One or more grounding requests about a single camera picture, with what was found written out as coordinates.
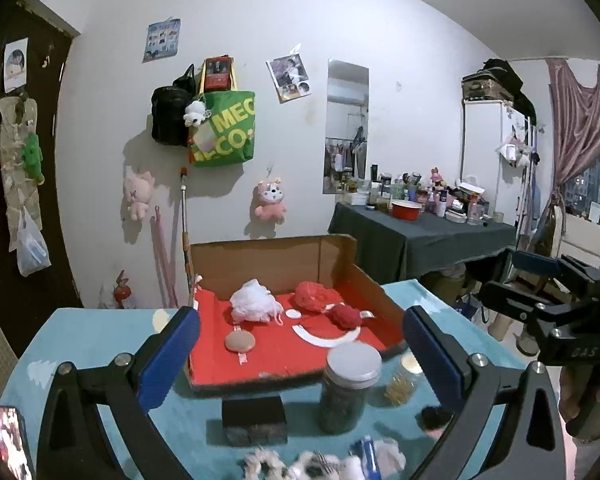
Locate black scrunchie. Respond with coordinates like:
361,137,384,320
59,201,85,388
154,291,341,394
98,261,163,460
419,406,454,432

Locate white cloth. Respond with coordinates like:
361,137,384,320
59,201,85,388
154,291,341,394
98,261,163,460
346,438,408,480

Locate red knitted ball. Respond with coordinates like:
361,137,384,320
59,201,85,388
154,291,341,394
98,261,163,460
328,304,362,332

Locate round tan powder puff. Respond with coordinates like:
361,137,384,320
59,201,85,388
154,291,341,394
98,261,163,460
224,330,256,353

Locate white fluffy plush toy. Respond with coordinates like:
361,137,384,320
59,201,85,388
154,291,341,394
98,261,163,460
286,451,349,480

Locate cream crochet scrunchie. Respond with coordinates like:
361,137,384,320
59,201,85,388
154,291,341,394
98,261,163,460
242,448,287,480

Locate person's right hand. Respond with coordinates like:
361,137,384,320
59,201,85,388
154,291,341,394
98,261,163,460
558,367,600,422

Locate smartphone with pink case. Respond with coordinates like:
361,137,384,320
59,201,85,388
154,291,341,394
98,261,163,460
0,405,34,480

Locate small jar yellow capsules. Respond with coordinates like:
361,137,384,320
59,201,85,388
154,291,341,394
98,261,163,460
385,350,424,406

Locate dark cloth covered table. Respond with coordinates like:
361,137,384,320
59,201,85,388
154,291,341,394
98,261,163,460
328,203,516,285

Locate white wardrobe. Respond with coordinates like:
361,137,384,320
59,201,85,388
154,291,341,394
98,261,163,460
460,100,528,226

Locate pink curtain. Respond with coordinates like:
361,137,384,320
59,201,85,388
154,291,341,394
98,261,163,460
545,58,600,220

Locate dark glass jar silver lid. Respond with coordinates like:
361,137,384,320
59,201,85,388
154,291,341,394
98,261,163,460
317,341,382,434

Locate colourful square tin box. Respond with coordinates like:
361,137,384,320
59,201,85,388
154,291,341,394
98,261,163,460
221,396,288,448

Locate suitcase on wardrobe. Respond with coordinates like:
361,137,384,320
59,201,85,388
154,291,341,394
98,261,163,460
462,73,514,102

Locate white plastic bag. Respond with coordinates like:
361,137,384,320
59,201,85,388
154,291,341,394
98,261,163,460
16,207,50,278

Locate red mesh bath pouf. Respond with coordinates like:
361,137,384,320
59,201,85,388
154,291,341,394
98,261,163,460
292,281,342,314

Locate white mesh bath pouf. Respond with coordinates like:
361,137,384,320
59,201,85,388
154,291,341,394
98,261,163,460
230,278,284,325

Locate red-lined cardboard box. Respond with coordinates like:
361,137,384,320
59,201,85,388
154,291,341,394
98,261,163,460
185,235,405,396

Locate pink pig plush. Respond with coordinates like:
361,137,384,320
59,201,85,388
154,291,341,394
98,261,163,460
123,171,155,221

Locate pink fox plush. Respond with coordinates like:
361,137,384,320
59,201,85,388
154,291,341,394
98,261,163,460
254,178,287,224

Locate green plush on door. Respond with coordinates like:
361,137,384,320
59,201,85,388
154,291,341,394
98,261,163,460
22,132,45,185

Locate photo collage poster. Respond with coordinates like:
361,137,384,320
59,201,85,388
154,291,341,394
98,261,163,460
265,51,312,104

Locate green tote bag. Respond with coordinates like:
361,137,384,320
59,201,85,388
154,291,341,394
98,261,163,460
187,56,258,168

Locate white panda plush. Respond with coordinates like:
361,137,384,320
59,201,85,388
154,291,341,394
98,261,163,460
183,101,210,128

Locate portrait photo on door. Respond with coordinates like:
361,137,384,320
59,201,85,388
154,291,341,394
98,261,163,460
3,38,29,93

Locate wall mirror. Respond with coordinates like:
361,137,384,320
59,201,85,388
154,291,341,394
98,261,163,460
323,60,370,194

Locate mop handle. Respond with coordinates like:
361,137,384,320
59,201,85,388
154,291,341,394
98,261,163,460
180,167,195,308

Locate black backpack on wall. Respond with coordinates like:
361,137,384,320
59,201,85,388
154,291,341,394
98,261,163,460
151,64,198,148

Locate blue wall calendar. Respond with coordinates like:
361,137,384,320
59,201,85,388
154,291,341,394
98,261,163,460
143,18,181,63

